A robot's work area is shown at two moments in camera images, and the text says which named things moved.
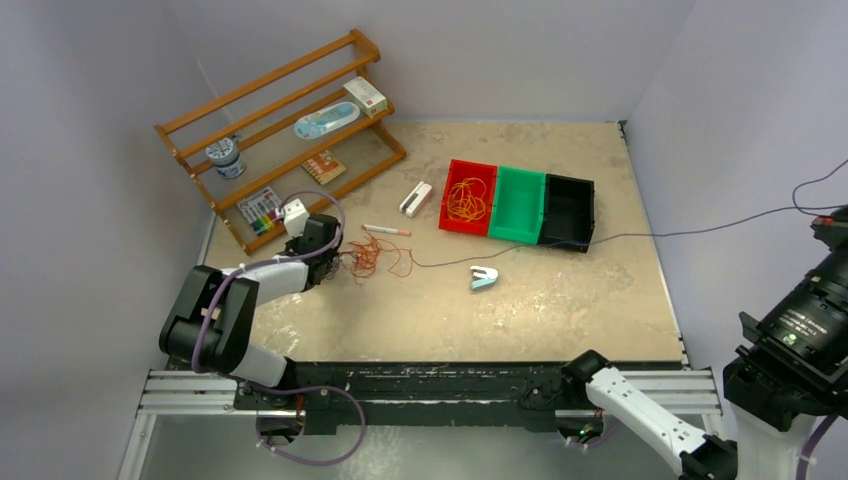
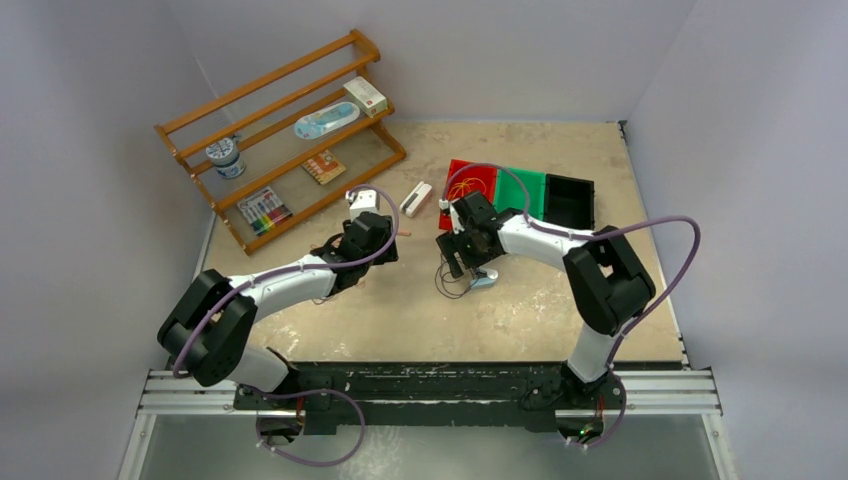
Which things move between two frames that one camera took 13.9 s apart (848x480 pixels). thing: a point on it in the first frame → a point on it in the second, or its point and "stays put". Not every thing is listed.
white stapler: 415,199 stays put
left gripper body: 328,259 → 383,245
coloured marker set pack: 260,208 stays put
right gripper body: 834,228 → 470,249
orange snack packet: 324,166 stays put
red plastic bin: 467,198 stays put
